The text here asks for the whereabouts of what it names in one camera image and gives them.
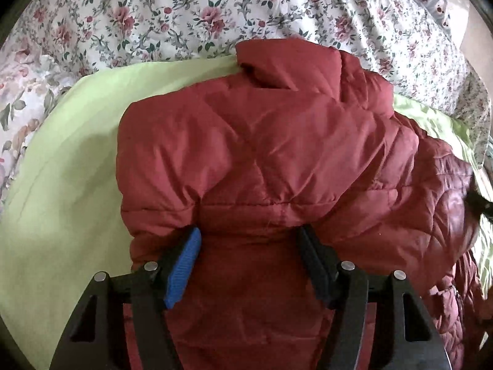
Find red quilted puffer jacket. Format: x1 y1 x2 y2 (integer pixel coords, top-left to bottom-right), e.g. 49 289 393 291
116 39 482 369

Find light green bed sheet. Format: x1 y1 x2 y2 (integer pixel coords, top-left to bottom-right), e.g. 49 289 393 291
0 54 493 370

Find large-flower pastel quilt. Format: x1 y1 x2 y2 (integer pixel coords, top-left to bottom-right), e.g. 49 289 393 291
0 37 76 204

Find rose floral white duvet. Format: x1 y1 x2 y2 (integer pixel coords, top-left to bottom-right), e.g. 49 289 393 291
6 0 491 162

